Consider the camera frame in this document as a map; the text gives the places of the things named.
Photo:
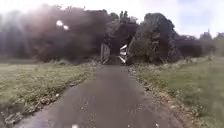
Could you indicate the metal gate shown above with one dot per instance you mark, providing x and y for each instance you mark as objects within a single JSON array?
[{"x": 105, "y": 53}]

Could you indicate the grey asphalt path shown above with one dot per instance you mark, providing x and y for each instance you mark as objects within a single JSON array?
[{"x": 106, "y": 100}]

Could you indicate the dark wood of trees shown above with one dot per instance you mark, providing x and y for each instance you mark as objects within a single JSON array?
[{"x": 83, "y": 36}]

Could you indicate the robot's own part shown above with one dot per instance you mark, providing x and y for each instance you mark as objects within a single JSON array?
[{"x": 75, "y": 126}]

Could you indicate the grass verge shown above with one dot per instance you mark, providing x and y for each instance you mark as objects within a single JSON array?
[
  {"x": 30, "y": 80},
  {"x": 190, "y": 83}
]

